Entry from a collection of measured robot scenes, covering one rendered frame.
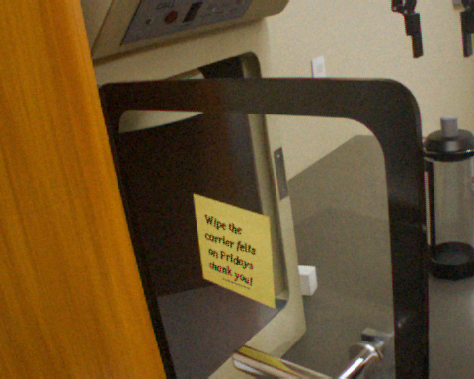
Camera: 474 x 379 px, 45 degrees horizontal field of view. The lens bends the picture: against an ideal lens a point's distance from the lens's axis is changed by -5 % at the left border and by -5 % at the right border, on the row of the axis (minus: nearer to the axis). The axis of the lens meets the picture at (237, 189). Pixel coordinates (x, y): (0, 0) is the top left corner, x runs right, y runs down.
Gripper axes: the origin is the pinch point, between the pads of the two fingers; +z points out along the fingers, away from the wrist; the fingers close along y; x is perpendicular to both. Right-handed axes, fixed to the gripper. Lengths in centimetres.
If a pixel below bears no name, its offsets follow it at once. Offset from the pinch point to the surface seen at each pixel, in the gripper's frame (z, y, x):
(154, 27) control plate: -9, -10, -51
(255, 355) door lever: 13, 6, -64
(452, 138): 15.5, 1.4, -2.0
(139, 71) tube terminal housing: -5, -15, -50
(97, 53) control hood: -8, -12, -57
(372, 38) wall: 12, -58, 106
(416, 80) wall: 35, -58, 148
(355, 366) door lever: 13, 13, -62
